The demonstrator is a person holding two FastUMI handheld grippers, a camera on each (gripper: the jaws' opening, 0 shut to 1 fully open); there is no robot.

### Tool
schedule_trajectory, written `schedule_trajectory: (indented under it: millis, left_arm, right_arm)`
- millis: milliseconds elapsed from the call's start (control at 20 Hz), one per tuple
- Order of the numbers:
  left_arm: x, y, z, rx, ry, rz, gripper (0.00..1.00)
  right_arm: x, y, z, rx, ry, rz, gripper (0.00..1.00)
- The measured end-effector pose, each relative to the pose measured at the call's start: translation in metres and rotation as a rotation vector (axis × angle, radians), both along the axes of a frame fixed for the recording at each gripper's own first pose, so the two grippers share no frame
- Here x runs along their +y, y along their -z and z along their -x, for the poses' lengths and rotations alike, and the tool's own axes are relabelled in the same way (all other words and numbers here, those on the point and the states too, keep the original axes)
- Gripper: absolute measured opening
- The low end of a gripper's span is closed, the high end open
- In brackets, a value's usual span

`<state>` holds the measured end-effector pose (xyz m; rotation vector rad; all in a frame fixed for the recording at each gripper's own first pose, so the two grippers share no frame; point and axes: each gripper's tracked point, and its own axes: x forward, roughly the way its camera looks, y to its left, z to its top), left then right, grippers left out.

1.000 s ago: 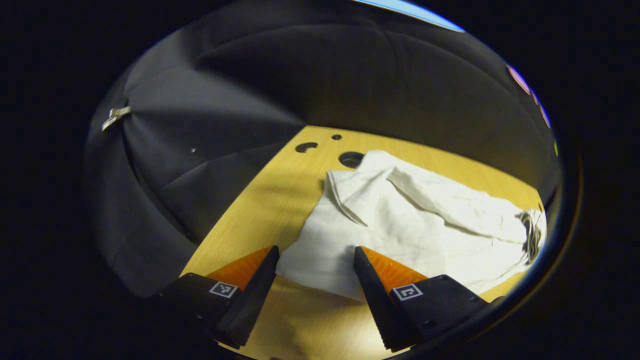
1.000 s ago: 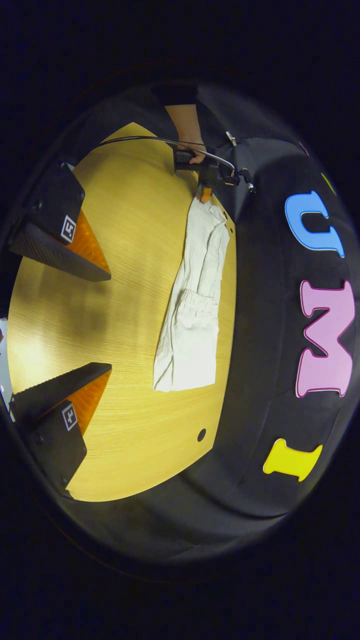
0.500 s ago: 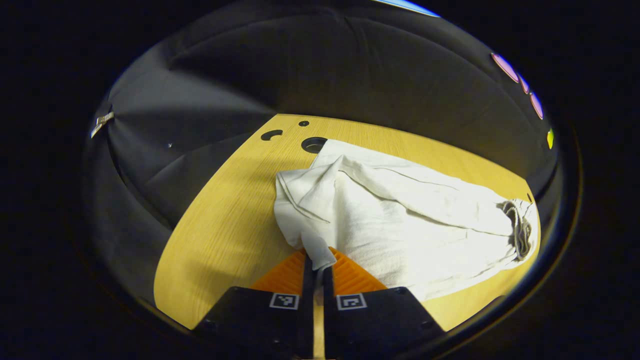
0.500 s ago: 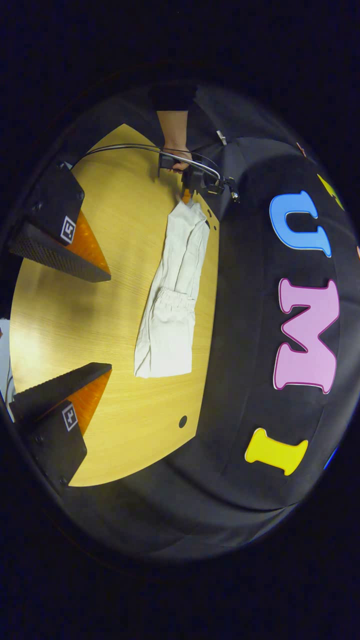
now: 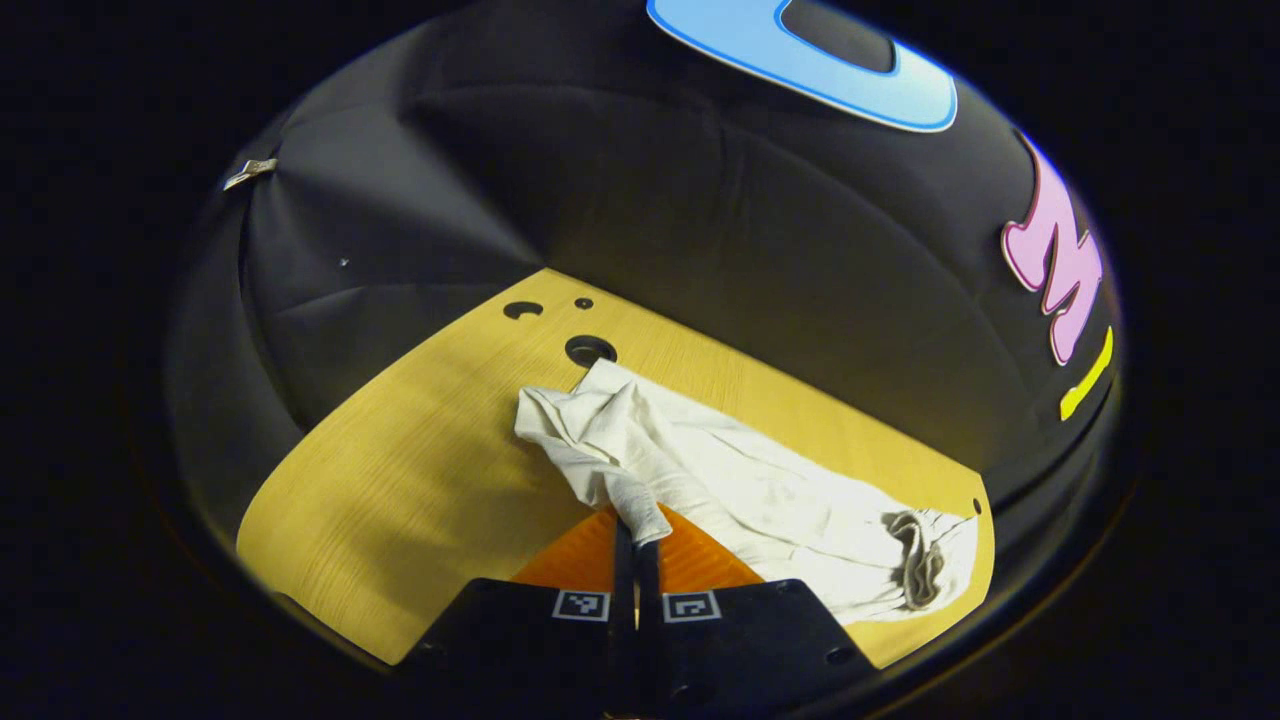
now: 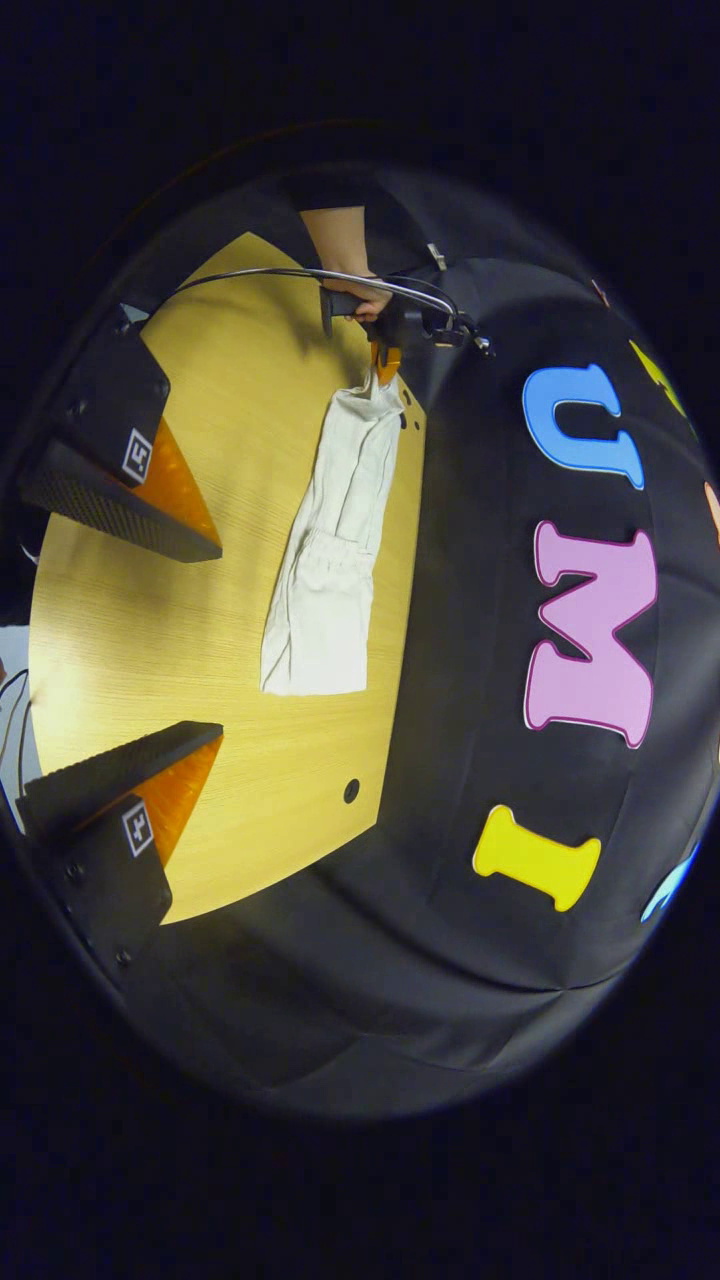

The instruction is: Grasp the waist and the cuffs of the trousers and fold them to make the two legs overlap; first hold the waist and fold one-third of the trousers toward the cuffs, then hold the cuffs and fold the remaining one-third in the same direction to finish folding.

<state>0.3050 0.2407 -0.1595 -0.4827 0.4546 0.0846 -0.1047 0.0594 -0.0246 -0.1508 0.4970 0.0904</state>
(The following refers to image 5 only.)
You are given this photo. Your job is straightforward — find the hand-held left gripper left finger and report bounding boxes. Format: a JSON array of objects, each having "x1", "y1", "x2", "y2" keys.
[{"x1": 400, "y1": 505, "x2": 638, "y2": 717}]

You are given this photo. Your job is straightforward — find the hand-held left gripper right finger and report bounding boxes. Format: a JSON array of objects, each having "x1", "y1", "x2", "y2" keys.
[{"x1": 637, "y1": 505, "x2": 878, "y2": 717}]

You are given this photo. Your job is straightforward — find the white jeans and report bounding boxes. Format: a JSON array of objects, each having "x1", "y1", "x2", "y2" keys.
[{"x1": 515, "y1": 358, "x2": 981, "y2": 626}]

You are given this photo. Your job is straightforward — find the black backdrop cloth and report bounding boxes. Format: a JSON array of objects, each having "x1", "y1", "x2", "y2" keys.
[{"x1": 165, "y1": 0, "x2": 1126, "y2": 561}]

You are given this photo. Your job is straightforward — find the silver cloth clip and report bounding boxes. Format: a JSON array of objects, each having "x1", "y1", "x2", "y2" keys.
[{"x1": 222, "y1": 158, "x2": 279, "y2": 191}]

